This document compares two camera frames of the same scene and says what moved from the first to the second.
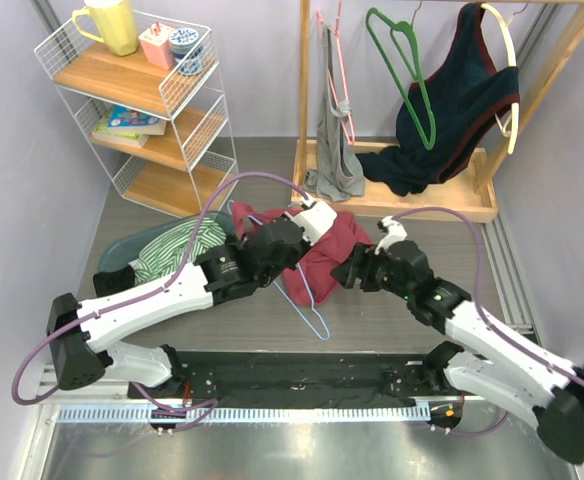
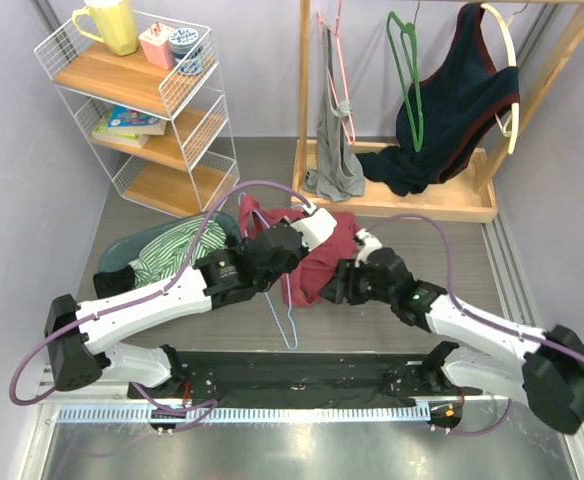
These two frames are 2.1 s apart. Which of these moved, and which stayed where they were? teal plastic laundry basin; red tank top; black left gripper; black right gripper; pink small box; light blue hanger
Moved: black right gripper; light blue hanger
Stayed: pink small box; red tank top; teal plastic laundry basin; black left gripper
